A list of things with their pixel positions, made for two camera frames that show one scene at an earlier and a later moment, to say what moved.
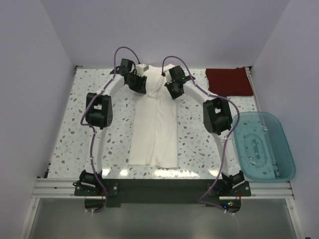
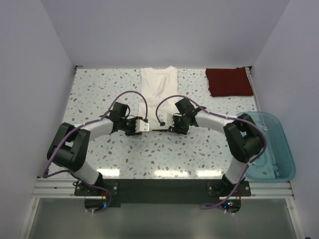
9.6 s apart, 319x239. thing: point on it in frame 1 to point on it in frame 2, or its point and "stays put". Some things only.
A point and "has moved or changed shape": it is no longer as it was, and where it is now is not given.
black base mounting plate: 226,194 stays put
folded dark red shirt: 229,82 stays put
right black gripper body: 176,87 to 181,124
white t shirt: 154,139 has moved or changed shape
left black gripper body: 137,83 to 133,127
